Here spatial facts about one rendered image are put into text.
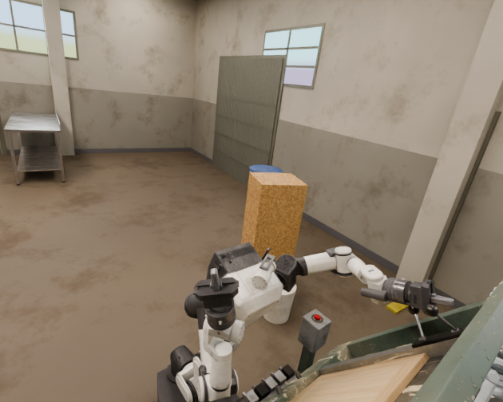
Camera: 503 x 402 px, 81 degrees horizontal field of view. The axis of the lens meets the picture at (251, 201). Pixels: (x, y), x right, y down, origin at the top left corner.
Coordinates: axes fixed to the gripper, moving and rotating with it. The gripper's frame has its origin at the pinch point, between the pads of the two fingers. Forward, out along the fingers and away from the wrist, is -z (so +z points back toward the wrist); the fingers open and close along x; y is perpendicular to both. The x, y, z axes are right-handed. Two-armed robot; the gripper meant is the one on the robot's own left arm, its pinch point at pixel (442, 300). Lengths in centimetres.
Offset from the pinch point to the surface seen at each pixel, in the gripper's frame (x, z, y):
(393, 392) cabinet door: 16.9, 3.9, 30.2
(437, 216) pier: 20, 88, -256
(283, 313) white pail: 83, 164, -76
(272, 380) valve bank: 53, 72, 20
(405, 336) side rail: 28.8, 21.9, -17.5
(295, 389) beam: 46, 53, 23
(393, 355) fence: 22.5, 15.4, 6.5
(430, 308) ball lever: -1.4, -0.1, 10.5
